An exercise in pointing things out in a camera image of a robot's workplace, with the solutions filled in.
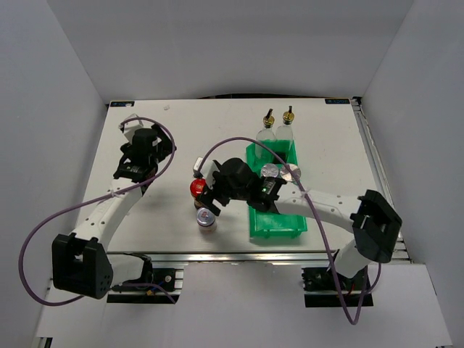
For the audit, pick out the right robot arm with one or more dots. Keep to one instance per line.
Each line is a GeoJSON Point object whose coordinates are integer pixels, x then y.
{"type": "Point", "coordinates": [371, 220]}

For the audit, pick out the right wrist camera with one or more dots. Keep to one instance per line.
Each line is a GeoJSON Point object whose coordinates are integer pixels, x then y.
{"type": "Point", "coordinates": [204, 168]}

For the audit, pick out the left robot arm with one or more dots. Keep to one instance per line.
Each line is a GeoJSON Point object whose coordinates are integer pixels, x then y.
{"type": "Point", "coordinates": [80, 262]}

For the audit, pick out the left table logo sticker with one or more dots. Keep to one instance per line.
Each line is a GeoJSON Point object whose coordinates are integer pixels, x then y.
{"type": "Point", "coordinates": [122, 104]}

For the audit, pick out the table logo sticker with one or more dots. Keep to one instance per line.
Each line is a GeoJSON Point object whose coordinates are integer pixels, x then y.
{"type": "Point", "coordinates": [122, 104]}
{"type": "Point", "coordinates": [337, 101]}

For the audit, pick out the small silver lid jar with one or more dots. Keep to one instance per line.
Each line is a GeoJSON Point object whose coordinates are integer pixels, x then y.
{"type": "Point", "coordinates": [206, 221]}

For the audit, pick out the dark sauce glass bottle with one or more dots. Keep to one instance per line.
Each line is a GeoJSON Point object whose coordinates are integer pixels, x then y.
{"type": "Point", "coordinates": [284, 135]}

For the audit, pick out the green divided bin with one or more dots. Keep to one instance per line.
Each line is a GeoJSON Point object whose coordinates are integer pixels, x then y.
{"type": "Point", "coordinates": [267, 225]}

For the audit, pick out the right aluminium rail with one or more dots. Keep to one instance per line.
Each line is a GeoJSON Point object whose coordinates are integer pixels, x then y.
{"type": "Point", "coordinates": [400, 254]}

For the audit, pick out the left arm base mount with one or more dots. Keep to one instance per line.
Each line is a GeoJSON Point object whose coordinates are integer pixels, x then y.
{"type": "Point", "coordinates": [152, 282]}

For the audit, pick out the right table logo sticker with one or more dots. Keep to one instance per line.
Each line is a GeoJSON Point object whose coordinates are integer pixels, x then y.
{"type": "Point", "coordinates": [337, 101]}

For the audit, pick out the clear oil bottle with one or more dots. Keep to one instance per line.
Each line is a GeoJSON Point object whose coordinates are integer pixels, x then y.
{"type": "Point", "coordinates": [266, 134]}

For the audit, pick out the silver lid spice jar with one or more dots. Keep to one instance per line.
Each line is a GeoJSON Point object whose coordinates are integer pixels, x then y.
{"type": "Point", "coordinates": [290, 172]}

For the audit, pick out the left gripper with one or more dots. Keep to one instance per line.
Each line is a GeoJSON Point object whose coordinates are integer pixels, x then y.
{"type": "Point", "coordinates": [164, 146]}

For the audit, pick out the red lid sauce jar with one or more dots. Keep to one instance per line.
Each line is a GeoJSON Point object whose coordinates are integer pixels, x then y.
{"type": "Point", "coordinates": [196, 188]}

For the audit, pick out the blue label white jar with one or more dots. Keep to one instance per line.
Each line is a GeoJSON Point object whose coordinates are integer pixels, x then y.
{"type": "Point", "coordinates": [270, 170]}

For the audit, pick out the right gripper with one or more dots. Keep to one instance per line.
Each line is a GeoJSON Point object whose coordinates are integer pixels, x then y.
{"type": "Point", "coordinates": [206, 199]}

